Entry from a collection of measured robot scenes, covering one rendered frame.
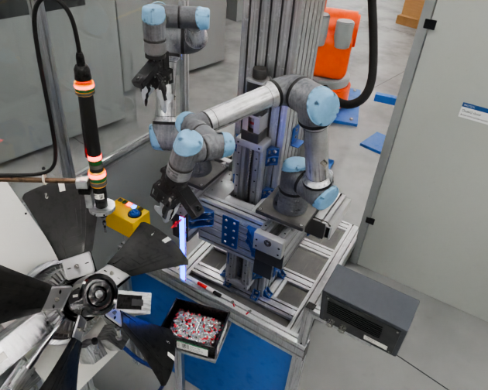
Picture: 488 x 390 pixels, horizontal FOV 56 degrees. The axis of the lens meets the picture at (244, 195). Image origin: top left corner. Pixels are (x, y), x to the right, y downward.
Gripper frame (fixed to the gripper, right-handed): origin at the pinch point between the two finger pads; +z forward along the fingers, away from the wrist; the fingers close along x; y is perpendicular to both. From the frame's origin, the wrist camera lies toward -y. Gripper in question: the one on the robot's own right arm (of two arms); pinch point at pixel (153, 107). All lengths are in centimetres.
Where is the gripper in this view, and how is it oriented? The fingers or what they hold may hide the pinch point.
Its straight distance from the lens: 174.4
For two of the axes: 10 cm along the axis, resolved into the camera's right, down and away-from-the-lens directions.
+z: -0.7, 8.0, 6.0
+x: -8.5, -3.6, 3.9
